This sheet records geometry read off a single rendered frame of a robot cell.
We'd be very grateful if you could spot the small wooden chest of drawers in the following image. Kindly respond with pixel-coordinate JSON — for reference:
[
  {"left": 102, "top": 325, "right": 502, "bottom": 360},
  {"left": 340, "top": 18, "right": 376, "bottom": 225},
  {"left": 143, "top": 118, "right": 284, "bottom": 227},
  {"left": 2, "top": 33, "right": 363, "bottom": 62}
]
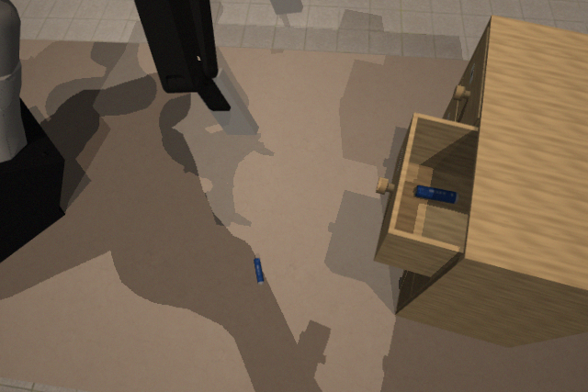
[{"left": 395, "top": 16, "right": 588, "bottom": 348}]

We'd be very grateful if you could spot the blue aa battery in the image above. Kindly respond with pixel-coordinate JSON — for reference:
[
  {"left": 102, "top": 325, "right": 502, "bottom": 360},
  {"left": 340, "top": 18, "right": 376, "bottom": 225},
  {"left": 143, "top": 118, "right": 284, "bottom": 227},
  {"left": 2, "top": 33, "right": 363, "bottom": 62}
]
[{"left": 415, "top": 185, "right": 459, "bottom": 204}]

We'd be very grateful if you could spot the dark blue battery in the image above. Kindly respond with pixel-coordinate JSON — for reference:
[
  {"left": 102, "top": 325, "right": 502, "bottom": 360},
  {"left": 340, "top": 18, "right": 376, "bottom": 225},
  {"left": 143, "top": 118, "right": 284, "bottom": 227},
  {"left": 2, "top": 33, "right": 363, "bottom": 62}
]
[{"left": 254, "top": 258, "right": 264, "bottom": 285}]

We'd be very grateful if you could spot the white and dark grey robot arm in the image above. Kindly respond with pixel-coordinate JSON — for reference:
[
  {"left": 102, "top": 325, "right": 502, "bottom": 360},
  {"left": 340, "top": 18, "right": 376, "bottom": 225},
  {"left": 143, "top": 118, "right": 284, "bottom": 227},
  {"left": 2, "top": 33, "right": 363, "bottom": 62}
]
[{"left": 0, "top": 0, "right": 27, "bottom": 162}]

